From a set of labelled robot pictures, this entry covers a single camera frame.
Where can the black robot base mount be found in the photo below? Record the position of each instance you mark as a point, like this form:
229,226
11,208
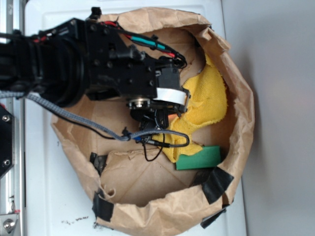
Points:
6,142

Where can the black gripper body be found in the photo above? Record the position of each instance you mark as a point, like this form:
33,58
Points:
141,70

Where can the brown paper bag bin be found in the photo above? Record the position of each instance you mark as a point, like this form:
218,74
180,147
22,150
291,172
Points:
142,192

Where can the green rectangular box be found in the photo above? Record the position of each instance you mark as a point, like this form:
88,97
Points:
208,157

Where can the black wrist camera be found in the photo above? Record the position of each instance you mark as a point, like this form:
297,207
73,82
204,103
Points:
152,121

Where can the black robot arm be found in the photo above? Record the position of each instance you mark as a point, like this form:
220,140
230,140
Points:
53,63

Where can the yellow terry cloth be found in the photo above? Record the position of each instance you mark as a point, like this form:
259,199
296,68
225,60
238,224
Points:
207,106

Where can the aluminium frame rail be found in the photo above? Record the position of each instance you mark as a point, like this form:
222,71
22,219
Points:
12,184

